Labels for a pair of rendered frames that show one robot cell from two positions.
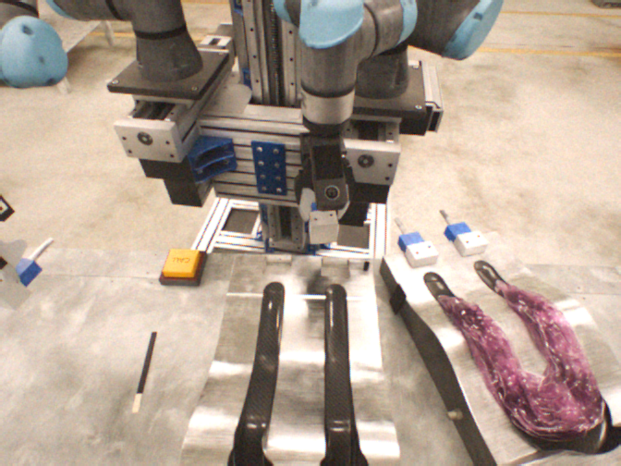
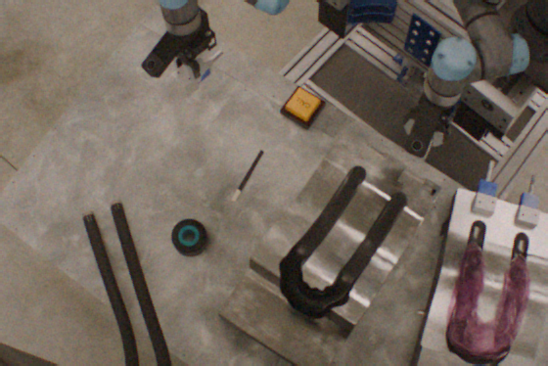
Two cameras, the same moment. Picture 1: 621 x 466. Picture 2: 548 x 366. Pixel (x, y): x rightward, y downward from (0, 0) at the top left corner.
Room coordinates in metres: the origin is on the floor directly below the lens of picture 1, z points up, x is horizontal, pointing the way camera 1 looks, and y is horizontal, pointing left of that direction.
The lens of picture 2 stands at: (-0.23, -0.11, 2.42)
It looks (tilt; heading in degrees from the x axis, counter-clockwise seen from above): 70 degrees down; 33
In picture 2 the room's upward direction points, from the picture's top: 2 degrees counter-clockwise
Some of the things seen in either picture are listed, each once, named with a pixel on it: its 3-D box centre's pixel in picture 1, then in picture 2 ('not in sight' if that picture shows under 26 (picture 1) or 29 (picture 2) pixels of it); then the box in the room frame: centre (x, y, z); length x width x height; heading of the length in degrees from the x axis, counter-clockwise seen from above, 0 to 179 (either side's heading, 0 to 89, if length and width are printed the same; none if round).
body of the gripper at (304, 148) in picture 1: (323, 145); (436, 101); (0.49, -0.03, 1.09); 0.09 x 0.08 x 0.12; 6
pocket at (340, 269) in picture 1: (334, 272); (410, 182); (0.40, -0.05, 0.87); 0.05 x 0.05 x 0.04; 88
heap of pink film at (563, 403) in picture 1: (524, 344); (490, 299); (0.24, -0.34, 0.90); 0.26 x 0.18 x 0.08; 15
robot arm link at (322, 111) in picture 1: (324, 101); (441, 85); (0.48, -0.03, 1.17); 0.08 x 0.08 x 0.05
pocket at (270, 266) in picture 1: (278, 270); (370, 157); (0.40, 0.05, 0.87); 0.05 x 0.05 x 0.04; 88
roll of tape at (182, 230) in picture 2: not in sight; (189, 238); (0.04, 0.31, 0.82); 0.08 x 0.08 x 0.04
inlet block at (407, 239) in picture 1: (409, 240); (486, 187); (0.49, -0.22, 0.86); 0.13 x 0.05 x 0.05; 15
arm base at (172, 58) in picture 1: (165, 45); not in sight; (0.89, 0.33, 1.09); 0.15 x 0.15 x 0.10
